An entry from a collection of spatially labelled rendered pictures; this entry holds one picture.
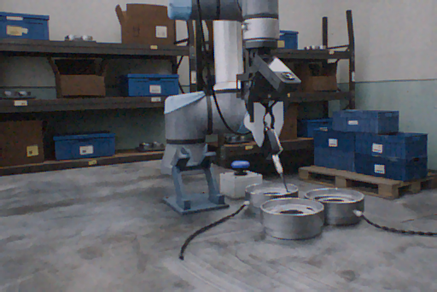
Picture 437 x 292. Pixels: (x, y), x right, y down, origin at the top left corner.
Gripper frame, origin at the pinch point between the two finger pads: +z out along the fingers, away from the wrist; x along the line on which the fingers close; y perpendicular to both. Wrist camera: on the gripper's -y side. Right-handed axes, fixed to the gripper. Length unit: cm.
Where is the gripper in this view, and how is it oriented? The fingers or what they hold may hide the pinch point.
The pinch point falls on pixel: (268, 139)
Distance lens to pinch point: 88.9
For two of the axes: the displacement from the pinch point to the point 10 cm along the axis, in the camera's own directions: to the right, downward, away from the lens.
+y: -4.5, -0.4, 8.9
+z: 0.2, 10.0, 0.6
